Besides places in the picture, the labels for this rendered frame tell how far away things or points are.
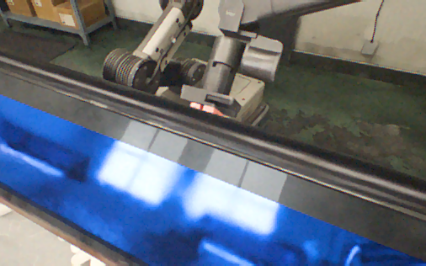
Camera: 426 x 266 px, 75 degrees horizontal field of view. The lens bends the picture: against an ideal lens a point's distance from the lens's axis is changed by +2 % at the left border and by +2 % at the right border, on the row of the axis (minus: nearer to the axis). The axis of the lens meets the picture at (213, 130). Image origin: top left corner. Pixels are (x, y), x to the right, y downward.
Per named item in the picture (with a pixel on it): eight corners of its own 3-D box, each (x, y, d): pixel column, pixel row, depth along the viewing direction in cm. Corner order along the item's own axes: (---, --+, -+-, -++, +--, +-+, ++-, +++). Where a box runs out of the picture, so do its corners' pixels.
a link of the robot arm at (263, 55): (235, 11, 55) (226, -6, 46) (292, 23, 52) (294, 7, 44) (219, 71, 56) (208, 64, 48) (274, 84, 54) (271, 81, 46)
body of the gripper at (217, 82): (231, 107, 46) (244, 66, 46) (178, 93, 49) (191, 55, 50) (239, 115, 52) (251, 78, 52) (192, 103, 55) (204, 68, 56)
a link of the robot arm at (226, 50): (220, 41, 55) (215, 27, 49) (252, 49, 53) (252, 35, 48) (209, 74, 54) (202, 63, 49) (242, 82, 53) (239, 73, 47)
